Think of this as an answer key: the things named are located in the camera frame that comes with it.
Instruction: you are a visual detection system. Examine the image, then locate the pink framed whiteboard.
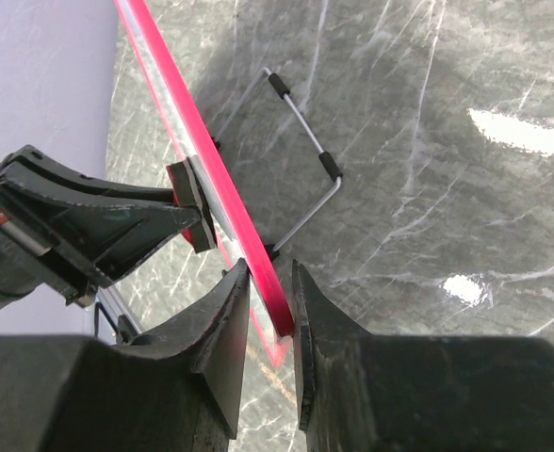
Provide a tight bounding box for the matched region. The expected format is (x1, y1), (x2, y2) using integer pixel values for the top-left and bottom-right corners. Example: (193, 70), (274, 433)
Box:
(115, 1), (294, 367)

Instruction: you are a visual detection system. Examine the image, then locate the wire whiteboard stand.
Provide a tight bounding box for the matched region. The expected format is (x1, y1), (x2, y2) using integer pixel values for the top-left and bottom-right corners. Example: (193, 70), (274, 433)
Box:
(212, 66), (343, 260)

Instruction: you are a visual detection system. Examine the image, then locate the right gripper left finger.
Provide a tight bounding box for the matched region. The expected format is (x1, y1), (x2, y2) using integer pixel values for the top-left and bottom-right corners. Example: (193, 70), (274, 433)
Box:
(0, 261), (250, 451)

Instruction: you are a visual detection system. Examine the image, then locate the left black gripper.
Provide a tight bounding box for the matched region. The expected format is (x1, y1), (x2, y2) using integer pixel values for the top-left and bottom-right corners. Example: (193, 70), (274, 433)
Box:
(0, 145), (201, 311)

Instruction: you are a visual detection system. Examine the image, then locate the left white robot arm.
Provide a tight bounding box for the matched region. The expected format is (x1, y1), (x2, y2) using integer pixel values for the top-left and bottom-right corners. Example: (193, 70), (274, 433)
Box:
(0, 145), (202, 311)

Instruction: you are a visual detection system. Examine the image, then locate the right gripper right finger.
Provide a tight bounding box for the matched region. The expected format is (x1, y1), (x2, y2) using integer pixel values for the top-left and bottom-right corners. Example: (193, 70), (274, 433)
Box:
(291, 263), (554, 451)

